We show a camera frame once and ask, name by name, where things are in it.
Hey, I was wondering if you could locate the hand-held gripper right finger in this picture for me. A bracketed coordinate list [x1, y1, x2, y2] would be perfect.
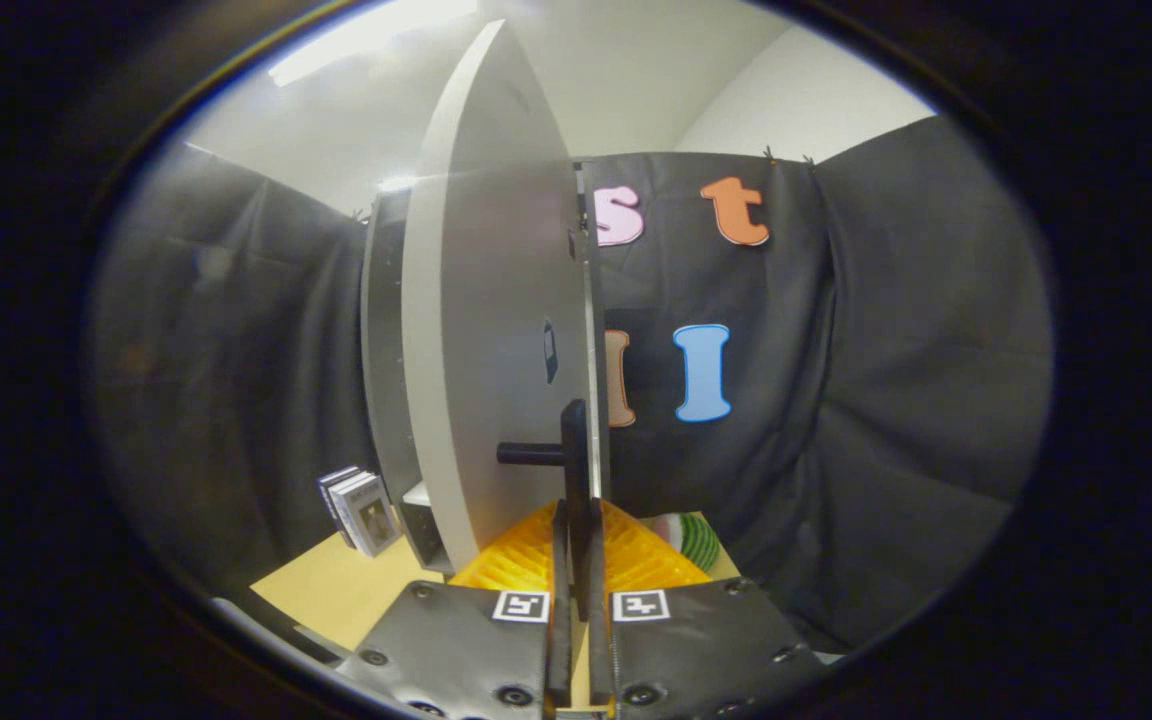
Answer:
[576, 498, 829, 720]

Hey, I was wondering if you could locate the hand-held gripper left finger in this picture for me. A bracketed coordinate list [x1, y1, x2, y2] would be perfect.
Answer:
[334, 498, 575, 720]

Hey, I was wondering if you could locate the white shoe cabinet door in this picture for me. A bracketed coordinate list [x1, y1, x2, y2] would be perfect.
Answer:
[401, 18, 612, 621]

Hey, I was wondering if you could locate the watermelon slice toy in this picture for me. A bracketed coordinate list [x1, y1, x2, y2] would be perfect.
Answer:
[648, 512, 724, 573]

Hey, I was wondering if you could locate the portrait cover book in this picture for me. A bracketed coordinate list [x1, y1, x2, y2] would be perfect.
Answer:
[331, 472, 404, 558]

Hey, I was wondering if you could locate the black backdrop cloth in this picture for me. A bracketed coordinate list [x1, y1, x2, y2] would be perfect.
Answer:
[86, 115, 1057, 651]

